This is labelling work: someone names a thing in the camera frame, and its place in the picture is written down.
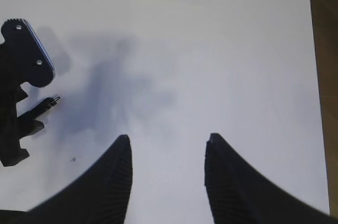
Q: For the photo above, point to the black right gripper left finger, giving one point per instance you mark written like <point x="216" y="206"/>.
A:
<point x="100" y="195"/>

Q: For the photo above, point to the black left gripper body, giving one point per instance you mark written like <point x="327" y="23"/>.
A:
<point x="12" y="129"/>

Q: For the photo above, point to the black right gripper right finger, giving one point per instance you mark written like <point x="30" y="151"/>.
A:
<point x="238" y="193"/>

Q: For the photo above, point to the black gel pen front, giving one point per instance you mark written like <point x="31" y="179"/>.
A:
<point x="41" y="108"/>

